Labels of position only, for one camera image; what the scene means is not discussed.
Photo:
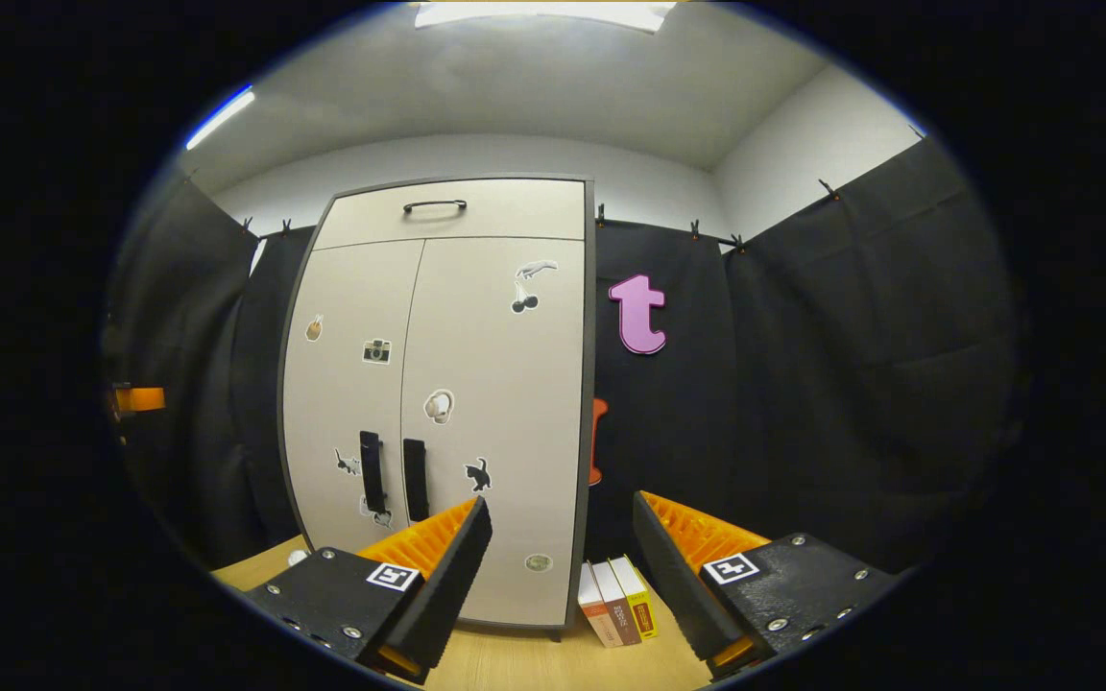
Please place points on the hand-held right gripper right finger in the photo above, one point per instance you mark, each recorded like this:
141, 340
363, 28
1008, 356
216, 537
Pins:
680, 590

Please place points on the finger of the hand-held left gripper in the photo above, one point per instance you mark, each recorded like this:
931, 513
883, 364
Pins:
145, 398

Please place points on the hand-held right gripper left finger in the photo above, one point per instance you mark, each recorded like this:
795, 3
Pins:
447, 585

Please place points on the white cabinet door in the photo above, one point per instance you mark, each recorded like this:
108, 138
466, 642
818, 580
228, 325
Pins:
505, 461
342, 403

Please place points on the white shoe cabinet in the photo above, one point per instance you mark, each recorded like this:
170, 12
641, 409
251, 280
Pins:
589, 336

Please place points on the white cabinet drawer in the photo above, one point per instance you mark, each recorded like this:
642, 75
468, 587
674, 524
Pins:
515, 211

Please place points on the brown book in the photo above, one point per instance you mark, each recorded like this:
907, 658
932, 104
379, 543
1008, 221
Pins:
615, 605

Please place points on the small white object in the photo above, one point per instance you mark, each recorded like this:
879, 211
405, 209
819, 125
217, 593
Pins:
297, 557

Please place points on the black backdrop cloth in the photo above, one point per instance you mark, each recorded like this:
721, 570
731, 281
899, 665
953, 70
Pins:
803, 384

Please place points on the ceiling light strip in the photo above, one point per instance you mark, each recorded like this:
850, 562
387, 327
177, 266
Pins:
220, 117

